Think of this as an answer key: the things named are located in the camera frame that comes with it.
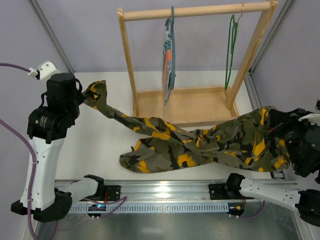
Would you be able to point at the slotted grey cable duct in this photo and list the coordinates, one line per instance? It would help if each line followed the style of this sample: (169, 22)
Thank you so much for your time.
(150, 208)

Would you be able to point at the blue plastic hanger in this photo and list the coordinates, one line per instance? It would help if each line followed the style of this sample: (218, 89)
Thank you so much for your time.
(170, 26)

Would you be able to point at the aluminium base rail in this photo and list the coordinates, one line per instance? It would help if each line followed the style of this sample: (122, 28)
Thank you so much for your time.
(110, 192)

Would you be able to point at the green wire hanger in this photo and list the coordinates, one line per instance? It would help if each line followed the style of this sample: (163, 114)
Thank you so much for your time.
(231, 42)

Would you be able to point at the wooden clothes rack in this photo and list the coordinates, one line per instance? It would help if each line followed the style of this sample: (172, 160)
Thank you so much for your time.
(194, 106)

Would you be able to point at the camouflage yellow green trousers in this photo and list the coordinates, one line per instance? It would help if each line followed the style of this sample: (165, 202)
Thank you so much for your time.
(242, 143)

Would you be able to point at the patterned folded garment on hanger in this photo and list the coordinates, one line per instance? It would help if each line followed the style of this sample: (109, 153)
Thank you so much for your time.
(166, 68)

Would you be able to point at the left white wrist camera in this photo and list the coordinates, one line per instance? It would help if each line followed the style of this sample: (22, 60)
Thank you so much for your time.
(44, 71)

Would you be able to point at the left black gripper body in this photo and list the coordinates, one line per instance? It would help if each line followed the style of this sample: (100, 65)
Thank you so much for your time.
(79, 97)

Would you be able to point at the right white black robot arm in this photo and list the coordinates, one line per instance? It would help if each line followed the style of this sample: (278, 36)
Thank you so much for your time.
(305, 202)

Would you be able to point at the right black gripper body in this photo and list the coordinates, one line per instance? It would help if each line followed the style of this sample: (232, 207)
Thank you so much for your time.
(276, 124)

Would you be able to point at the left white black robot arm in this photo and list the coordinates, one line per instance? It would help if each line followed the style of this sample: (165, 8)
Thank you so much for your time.
(47, 129)

